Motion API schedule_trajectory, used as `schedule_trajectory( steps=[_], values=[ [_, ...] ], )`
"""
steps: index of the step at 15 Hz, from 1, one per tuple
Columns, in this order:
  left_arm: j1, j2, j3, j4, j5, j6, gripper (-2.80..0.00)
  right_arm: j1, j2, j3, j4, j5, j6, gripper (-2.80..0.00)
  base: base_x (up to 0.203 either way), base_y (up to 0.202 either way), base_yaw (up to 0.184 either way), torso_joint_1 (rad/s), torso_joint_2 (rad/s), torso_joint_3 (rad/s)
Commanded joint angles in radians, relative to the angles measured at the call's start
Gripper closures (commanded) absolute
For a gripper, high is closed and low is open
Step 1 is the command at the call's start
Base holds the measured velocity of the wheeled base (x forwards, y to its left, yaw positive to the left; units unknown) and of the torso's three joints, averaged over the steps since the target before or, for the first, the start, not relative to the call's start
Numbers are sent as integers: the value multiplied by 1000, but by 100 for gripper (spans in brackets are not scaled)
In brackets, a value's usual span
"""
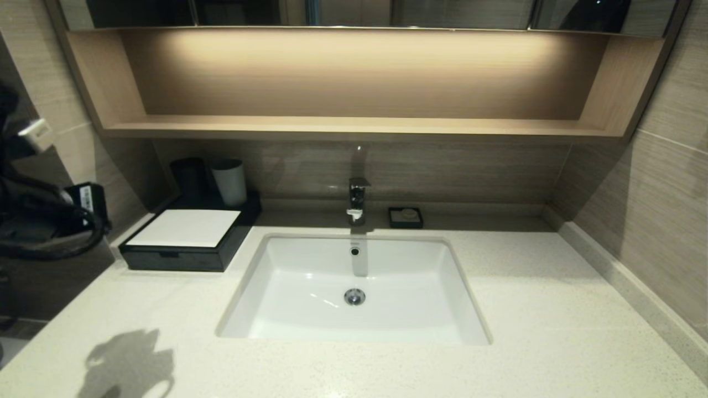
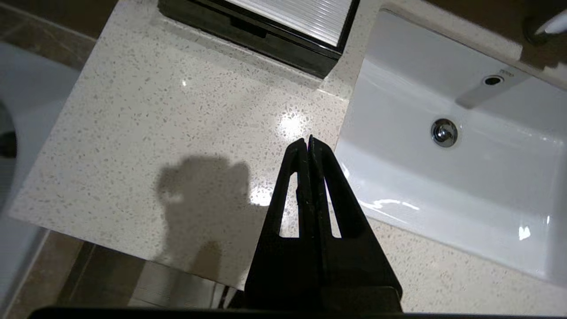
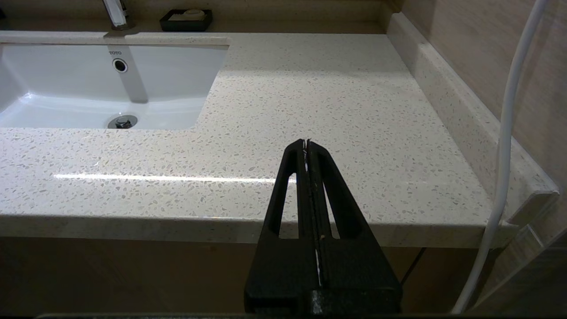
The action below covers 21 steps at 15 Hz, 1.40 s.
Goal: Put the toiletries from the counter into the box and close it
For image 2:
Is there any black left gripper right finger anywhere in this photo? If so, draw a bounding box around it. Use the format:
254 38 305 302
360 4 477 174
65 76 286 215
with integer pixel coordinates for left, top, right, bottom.
309 135 403 311

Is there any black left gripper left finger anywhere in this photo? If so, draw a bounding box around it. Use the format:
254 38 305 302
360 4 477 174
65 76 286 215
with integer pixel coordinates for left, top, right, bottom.
245 138 318 311

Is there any black amenity box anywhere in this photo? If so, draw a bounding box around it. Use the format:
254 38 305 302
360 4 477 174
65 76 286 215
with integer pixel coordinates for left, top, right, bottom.
157 0 361 79

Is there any white sink basin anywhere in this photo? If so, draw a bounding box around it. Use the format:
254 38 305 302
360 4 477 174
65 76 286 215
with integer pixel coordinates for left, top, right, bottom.
334 9 567 286

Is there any chrome sink drain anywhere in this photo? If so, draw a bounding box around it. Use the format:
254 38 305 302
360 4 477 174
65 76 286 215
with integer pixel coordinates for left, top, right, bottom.
431 118 459 148

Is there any white toilet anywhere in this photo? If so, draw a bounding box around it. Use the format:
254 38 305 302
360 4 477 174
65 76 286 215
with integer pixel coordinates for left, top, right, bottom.
0 42 81 306

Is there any chrome faucet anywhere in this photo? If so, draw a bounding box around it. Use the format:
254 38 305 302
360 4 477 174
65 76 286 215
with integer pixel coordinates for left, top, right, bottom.
523 9 567 47

